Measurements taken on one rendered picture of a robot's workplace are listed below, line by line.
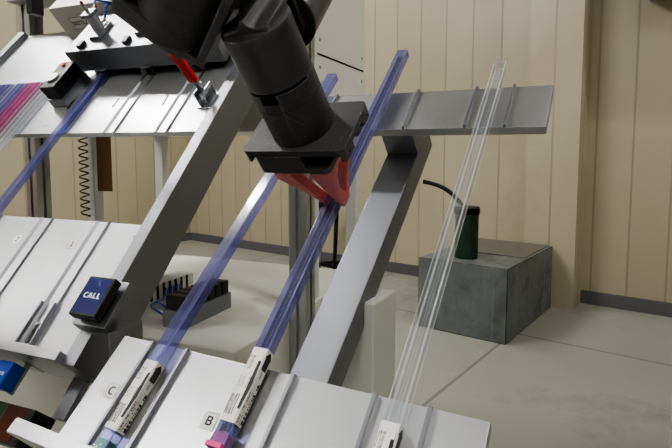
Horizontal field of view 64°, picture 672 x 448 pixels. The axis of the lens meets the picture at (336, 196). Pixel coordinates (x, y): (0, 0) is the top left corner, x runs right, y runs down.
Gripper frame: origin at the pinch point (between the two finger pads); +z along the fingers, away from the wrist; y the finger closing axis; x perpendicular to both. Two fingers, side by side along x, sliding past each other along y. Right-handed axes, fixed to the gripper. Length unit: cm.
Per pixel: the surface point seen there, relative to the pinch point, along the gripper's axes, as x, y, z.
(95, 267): 7.4, 35.6, 7.7
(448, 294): -115, 49, 203
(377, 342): 9.4, -4.2, 11.2
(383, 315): 6.7, -4.3, 10.4
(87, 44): -33, 64, -3
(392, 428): 20.8, -12.2, -0.6
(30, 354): 20.4, 34.0, 6.4
